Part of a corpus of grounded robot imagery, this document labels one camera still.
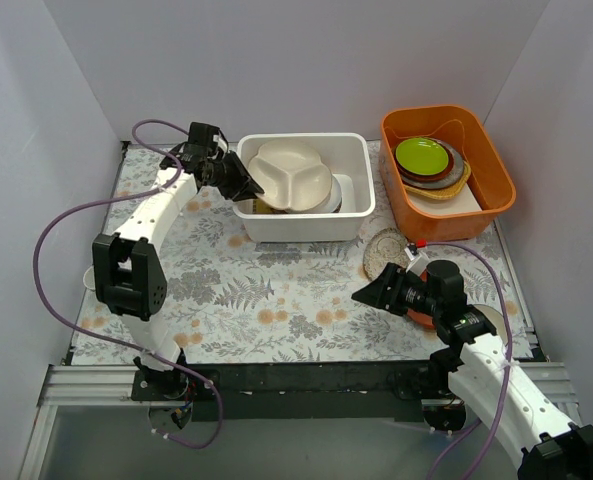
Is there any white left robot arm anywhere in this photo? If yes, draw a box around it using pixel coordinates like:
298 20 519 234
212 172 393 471
92 122 264 400

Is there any grey round plate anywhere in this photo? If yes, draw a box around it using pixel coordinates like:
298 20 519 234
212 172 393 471
401 142 465 190

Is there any speckled beige plate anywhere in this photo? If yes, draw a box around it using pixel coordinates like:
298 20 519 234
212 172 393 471
363 228 410 280

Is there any floral table mat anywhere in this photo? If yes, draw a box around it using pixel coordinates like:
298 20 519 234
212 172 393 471
70 140 532 365

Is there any red brown plate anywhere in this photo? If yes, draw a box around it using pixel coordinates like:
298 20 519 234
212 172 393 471
407 270 435 331

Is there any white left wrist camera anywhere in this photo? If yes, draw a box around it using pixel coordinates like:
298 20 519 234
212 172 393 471
214 131 229 152

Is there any yellow bamboo mat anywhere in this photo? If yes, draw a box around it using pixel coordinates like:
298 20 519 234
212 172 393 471
252 199 277 215

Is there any white small cup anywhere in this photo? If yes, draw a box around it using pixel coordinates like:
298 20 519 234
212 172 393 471
83 266 96 291

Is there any woven yellow basket tray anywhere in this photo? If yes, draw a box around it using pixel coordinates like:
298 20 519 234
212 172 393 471
403 161 472 200

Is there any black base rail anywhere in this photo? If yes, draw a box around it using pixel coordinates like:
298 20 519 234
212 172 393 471
131 360 467 431

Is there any white board in bin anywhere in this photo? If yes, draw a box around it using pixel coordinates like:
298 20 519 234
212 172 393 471
408 185 481 216

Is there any brown plate under green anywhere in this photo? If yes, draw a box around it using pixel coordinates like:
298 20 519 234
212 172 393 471
398 142 456 183

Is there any orange plastic bin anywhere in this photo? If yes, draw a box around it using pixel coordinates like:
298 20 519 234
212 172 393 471
379 105 516 241

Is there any cream divided plate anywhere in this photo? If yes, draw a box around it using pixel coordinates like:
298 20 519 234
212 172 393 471
247 138 332 213

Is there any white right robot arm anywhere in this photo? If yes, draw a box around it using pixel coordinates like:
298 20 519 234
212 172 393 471
352 260 593 479

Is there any white plastic bin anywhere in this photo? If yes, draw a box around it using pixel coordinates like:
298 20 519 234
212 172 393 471
233 132 376 243

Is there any black rimmed white bowl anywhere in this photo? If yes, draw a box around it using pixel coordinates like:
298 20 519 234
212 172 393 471
474 304 507 339

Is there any pale blue rimmed plate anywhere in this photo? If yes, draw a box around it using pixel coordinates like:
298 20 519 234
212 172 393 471
319 176 342 214

